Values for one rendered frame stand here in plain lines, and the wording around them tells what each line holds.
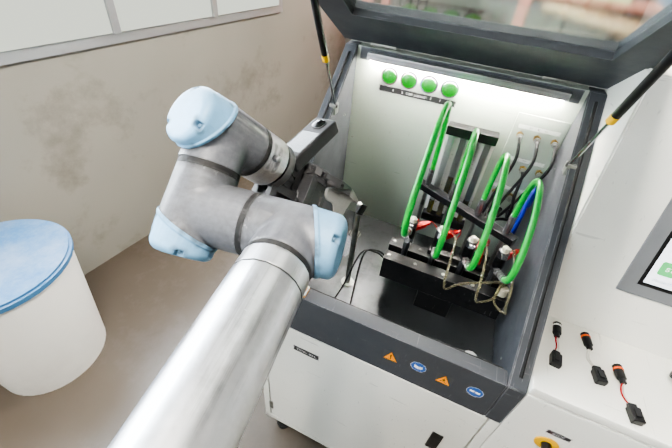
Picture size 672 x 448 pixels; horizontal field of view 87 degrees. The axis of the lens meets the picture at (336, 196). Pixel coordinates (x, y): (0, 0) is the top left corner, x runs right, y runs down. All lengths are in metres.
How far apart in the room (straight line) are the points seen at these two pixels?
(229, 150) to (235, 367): 0.24
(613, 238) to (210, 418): 0.90
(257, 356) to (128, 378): 1.78
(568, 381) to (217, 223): 0.83
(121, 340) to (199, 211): 1.81
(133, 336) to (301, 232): 1.86
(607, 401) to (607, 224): 0.37
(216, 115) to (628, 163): 0.82
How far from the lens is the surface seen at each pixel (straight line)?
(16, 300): 1.68
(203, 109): 0.42
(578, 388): 1.01
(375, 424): 1.36
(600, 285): 1.06
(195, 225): 0.41
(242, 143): 0.44
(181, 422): 0.27
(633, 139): 0.95
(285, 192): 0.54
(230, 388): 0.28
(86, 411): 2.06
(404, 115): 1.16
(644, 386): 1.11
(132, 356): 2.11
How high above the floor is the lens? 1.72
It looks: 37 degrees down
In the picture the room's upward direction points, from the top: 6 degrees clockwise
